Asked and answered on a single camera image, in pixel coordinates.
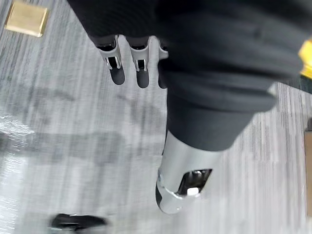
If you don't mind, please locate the brown cardboard box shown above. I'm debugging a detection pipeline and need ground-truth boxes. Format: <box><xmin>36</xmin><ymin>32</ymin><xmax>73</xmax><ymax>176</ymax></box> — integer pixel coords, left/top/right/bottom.
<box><xmin>303</xmin><ymin>131</ymin><xmax>312</xmax><ymax>216</ymax></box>

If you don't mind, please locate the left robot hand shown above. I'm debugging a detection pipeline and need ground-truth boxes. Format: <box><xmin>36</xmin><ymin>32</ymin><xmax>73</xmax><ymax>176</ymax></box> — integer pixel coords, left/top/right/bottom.
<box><xmin>67</xmin><ymin>0</ymin><xmax>312</xmax><ymax>215</ymax></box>

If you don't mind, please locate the dark robot foot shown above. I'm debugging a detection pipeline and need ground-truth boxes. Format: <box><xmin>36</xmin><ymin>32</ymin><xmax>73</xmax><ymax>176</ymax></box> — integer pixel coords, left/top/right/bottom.
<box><xmin>50</xmin><ymin>213</ymin><xmax>108</xmax><ymax>232</ymax></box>

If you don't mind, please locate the yellow shelf frame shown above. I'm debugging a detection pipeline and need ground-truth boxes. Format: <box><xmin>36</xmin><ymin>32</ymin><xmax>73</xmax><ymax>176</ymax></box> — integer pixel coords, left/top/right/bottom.
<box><xmin>297</xmin><ymin>38</ymin><xmax>312</xmax><ymax>79</ymax></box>

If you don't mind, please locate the brass floor socket cover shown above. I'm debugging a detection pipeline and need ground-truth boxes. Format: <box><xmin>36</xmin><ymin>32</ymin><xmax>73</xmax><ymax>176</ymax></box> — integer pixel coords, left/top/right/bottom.
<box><xmin>4</xmin><ymin>0</ymin><xmax>49</xmax><ymax>38</ymax></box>

